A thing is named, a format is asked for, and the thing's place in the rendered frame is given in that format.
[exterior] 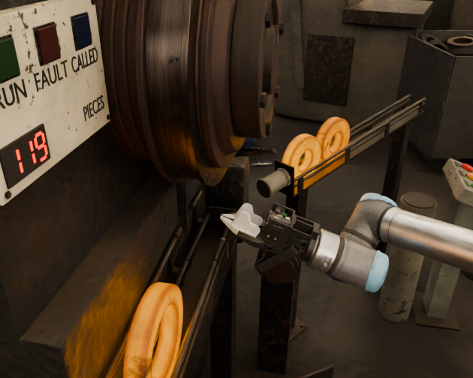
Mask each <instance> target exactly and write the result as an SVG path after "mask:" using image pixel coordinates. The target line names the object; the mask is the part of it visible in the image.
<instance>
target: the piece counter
mask: <svg viewBox="0 0 473 378"><path fill-rule="evenodd" d="M40 135H42V139H43V144H41V145H40V146H38V143H37V140H36V138H34V141H35V147H36V148H38V150H39V149H41V148H42V147H44V149H45V153H46V155H47V154H48V153H47V146H46V145H44V143H45V138H44V133H41V131H40V132H38V133H37V134H35V137H38V136H40ZM29 145H30V148H31V151H33V146H32V141H30V142H29ZM16 153H17V158H18V160H20V153H19V150H18V149H17V150H16ZM32 157H33V161H34V164H35V163H36V160H35V153H34V154H32ZM19 165H20V171H21V173H23V166H22V163H21V162H20V163H19Z"/></svg>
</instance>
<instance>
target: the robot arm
mask: <svg viewBox="0 0 473 378"><path fill-rule="evenodd" d="M278 206H280V207H282V208H284V209H287V210H288V213H287V214H285V213H280V209H279V208H277V207H278ZM220 219H221V220H222V221H223V222H224V224H225V225H226V226H227V227H228V228H229V229H230V230H231V231H232V232H233V233H234V234H236V235H237V237H238V238H240V239H242V240H243V241H244V242H245V243H247V244H248V245H251V246H252V247H254V248H258V249H261V250H263V251H265V252H263V253H261V254H259V255H258V256H257V258H256V261H255V265H254V267H255V268H256V269H257V270H258V271H259V272H260V273H262V272H265V271H266V270H268V269H271V268H272V267H274V266H277V265H278V264H280V263H283V262H284V261H286V260H289V259H290V258H292V257H295V256H296V255H298V254H299V252H300V251H301V254H300V259H301V260H303V261H305V262H306V265H307V267H309V268H311V269H314V270H317V271H319V272H322V273H325V274H326V275H327V276H328V277H329V278H330V279H332V280H333V281H335V282H337V283H339V284H350V285H354V286H356V287H359V288H362V289H364V290H365V291H370V292H372V293H374V292H377V291H378V290H379V289H380V287H381V285H382V284H383V282H384V279H385V278H386V275H387V270H388V267H389V259H388V256H387V255H386V254H384V253H382V252H380V251H379V250H375V249H376V247H377V245H378V243H379V242H380V241H381V242H385V243H390V244H392V245H396V246H398V247H401V248H404V249H406V250H409V251H412V252H415V253H417V254H420V255H423V256H425V257H429V258H431V259H434V260H437V261H439V262H441V263H445V264H448V265H449V266H453V267H455V268H458V269H462V270H463V271H466V272H469V273H472V274H473V230H471V229H466V228H463V227H460V226H456V225H453V224H450V223H445V222H443V221H440V220H436V219H432V218H430V217H425V216H423V215H419V214H415V213H412V212H409V211H405V210H402V209H400V208H397V204H396V203H395V202H394V201H392V200H391V199H389V198H387V197H385V196H382V195H380V194H377V193H366V194H364V195H363V196H362V198H361V199H360V201H359V202H358V203H357V205H356V208H355V210H354V212H353V213H352V215H351V217H350V218H349V220H348V222H347V224H346V225H345V228H344V229H343V231H342V232H341V234H340V235H337V234H334V233H331V232H328V231H326V230H324V229H319V227H320V224H318V223H315V222H313V221H310V220H307V219H305V218H303V217H300V216H297V215H295V210H293V209H291V208H288V207H285V206H283V205H280V204H278V203H273V206H272V208H271V210H269V211H268V214H267V216H266V219H265V220H266V221H265V220H262V218H261V217H259V216H257V215H256V214H254V212H253V207H252V205H251V204H249V203H245V204H243V205H242V206H241V208H240V209H239V210H238V211H237V213H236V214H221V217H220ZM258 233H260V235H258Z"/></svg>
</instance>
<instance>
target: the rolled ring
mask: <svg viewBox="0 0 473 378"><path fill-rule="evenodd" d="M182 321H183V303H182V293H181V291H180V289H179V287H178V286H177V285H175V284H171V283H162V282H157V283H154V284H152V285H151V286H150V287H149V288H148V289H147V291H146V292H145V293H144V295H143V297H142V299H141V300H140V303H139V305H138V307H137V309H136V312H135V314H134V318H133V320H132V323H131V327H130V331H129V334H128V339H127V344H126V348H125V358H124V367H123V378H170V376H171V374H172V371H173V368H174V365H175V363H176V358H177V355H178V351H179V344H180V340H181V334H182ZM160 322H161V327H160V333H159V338H158V345H157V348H156V351H155V356H154V359H153V360H152V353H153V348H154V343H155V337H156V334H157V331H158V327H159V324H160Z"/></svg>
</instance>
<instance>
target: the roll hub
mask: <svg viewBox="0 0 473 378"><path fill-rule="evenodd" d="M267 11H272V14H273V20H272V26H271V27H270V28H266V27H265V18H266V12H267ZM280 22H281V0H236V7H235V12H234V18H233V28H232V36H231V45H230V111H231V118H232V122H233V128H234V130H235V133H236V135H237V136H238V137H245V138H255V139H264V138H265V137H266V136H267V135H266V124H267V122H271V120H272V116H273V107H274V103H275V97H274V92H275V88H276V86H277V78H278V70H279V50H280V35H279V24H280ZM262 92H266V93H267V103H266V106H265V107H264V108H260V98H261V93H262Z"/></svg>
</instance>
